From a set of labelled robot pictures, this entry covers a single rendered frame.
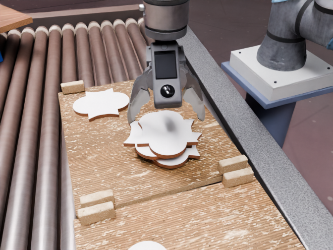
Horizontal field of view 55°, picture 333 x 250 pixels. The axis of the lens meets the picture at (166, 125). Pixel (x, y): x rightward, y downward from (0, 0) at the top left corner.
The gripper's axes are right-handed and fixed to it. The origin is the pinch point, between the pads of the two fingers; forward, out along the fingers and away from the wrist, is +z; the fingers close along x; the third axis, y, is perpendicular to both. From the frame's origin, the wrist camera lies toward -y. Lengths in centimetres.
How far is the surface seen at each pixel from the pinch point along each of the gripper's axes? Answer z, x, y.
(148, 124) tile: 1.6, 3.7, 2.3
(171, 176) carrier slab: 6.7, -0.7, -7.9
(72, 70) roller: 8.7, 27.2, 38.4
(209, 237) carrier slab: 6.7, -6.1, -21.4
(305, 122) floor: 101, -103, 121
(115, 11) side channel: 6, 17, 80
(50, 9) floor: 100, 128, 356
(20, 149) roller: 8.4, 32.4, 3.2
